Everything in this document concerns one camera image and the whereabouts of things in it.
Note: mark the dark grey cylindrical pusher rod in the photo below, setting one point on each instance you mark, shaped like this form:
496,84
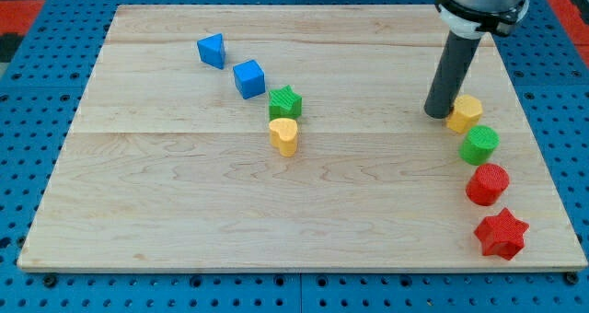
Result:
451,71

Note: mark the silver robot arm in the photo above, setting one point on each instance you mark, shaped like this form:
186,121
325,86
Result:
468,22

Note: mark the yellow hexagon block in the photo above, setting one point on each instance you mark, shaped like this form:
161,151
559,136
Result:
465,114

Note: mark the yellow heart block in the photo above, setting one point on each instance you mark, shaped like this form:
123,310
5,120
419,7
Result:
284,136

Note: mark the green cylinder block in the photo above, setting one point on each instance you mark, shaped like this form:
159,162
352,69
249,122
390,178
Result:
478,145

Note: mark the red cylinder block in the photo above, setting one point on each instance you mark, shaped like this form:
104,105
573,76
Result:
487,184

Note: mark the green star block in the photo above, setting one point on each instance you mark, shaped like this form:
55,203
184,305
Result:
284,103

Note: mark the red star block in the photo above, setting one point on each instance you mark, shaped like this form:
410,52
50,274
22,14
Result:
501,235

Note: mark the blue cube block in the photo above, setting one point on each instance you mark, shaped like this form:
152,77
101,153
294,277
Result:
249,79

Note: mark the blue triangular prism block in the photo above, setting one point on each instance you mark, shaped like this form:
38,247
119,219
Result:
212,50

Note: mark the light wooden board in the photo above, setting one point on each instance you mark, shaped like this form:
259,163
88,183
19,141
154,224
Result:
166,168

